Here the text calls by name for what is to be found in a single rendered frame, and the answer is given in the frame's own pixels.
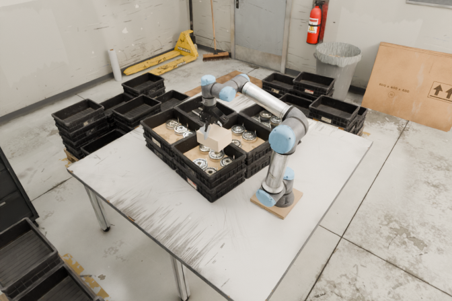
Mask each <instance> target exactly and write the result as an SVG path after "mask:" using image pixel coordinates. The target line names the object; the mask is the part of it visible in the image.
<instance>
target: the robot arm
mask: <svg viewBox="0 0 452 301"><path fill-rule="evenodd" d="M215 81H216V80H215V77H214V76H213V75H205V76H203V77H202V78H201V90H202V102H201V103H200V104H201V105H202V111H201V112H200V113H199V118H200V116H201V119H200V121H201V122H204V123H205V124H204V127H202V128H200V131H201V132H202V133H203V134H204V140H206V139H207V138H208V135H209V130H210V129H211V126H210V124H212V125H213V123H215V122H216V123H218V125H219V126H220V127H222V125H224V124H226V123H228V121H229V118H228V117H227V116H226V115H225V114H224V113H223V112H222V111H221V110H219V109H218V108H217V107H216V102H217V99H216V98H218V99H221V100H222V101H227V102H230V101H233V99H234V98H235V94H236V93H237V92H240V93H241V94H243V95H245V96H246V97H248V98H249V99H251V100H252V101H254V102H256V103H257V104H258V105H260V106H262V107H263V108H265V109H266V110H268V111H269V112H271V113H272V114H274V115H275V116H277V117H279V118H280V119H281V122H282V123H281V124H279V125H278V126H277V127H276V128H274V129H273V131H272V132H271V133H270V135H269V143H270V146H271V148H272V150H273V152H272V156H271V160H270V164H269V167H268V172H267V175H266V177H265V178H263V180H262V184H261V187H260V189H258V190H257V192H256V197H257V199H258V200H259V201H260V202H261V203H262V204H263V205H265V206H267V207H272V206H276V207H279V208H287V207H289V206H291V205H292V204H293V202H294V199H295V196H294V193H293V182H294V178H295V172H294V171H293V170H292V169H291V168H290V167H288V166H287V165H288V162H289V158H290V156H291V155H292V154H293V153H294V152H295V150H296V148H297V144H298V142H299V141H300V140H301V139H302V138H303V137H304V136H305V135H306V134H307V132H308V130H309V122H308V120H307V118H306V116H305V115H304V114H303V112H301V111H300V110H299V109H297V108H296V107H294V106H293V105H291V106H289V105H287V104H285V103H284V102H282V101H281V100H279V99H277V98H275V97H274V96H272V95H271V94H269V93H267V92H266V91H264V90H263V89H261V88H259V87H258V86H256V85H254V84H253V83H251V82H250V79H249V77H248V76H247V75H246V74H240V75H237V76H235V77H234V78H232V79H231V80H229V81H227V82H225V83H224V84H220V83H218V82H215Z"/></svg>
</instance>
